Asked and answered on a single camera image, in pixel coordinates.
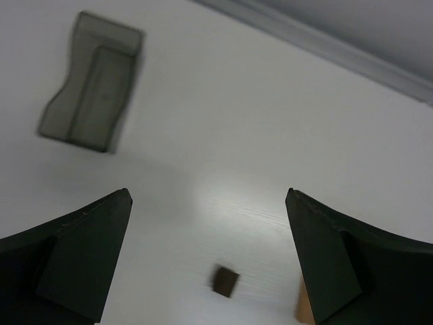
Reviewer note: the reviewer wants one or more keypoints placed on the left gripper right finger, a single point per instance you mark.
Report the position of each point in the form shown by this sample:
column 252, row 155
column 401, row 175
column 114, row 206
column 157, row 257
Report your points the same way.
column 356, row 273

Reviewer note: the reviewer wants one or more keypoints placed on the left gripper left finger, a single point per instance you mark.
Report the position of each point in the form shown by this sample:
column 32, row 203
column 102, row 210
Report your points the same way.
column 60, row 272

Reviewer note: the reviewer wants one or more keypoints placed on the smoky transparent plastic box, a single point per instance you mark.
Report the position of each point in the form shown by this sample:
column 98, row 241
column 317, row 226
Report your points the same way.
column 88, row 109

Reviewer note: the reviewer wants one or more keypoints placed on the small dark wood cube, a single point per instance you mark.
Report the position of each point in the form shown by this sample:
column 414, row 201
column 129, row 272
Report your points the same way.
column 223, row 280

